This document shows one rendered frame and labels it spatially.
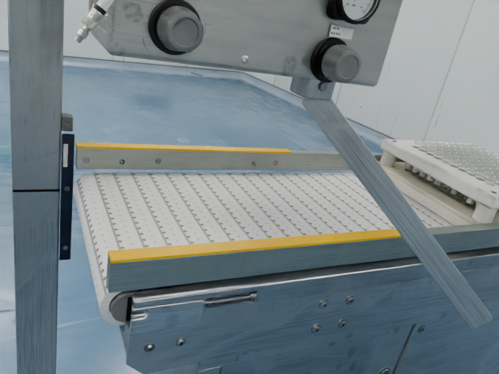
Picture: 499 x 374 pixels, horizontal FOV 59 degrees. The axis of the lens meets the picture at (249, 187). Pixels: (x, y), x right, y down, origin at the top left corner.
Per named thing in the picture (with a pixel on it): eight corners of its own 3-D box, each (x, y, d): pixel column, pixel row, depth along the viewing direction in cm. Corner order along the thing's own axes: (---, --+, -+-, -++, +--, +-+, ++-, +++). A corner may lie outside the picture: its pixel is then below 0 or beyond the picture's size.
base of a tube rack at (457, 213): (477, 240, 64) (483, 225, 63) (370, 172, 84) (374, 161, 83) (572, 231, 75) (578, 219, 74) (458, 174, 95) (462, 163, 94)
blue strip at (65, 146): (59, 261, 66) (62, 134, 58) (59, 258, 66) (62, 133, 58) (70, 260, 66) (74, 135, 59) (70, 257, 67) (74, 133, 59)
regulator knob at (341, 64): (324, 87, 31) (340, 25, 30) (305, 79, 34) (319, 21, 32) (360, 92, 33) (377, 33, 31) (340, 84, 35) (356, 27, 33)
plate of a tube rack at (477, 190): (491, 210, 62) (497, 197, 61) (379, 148, 82) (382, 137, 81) (586, 205, 73) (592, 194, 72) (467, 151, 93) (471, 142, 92)
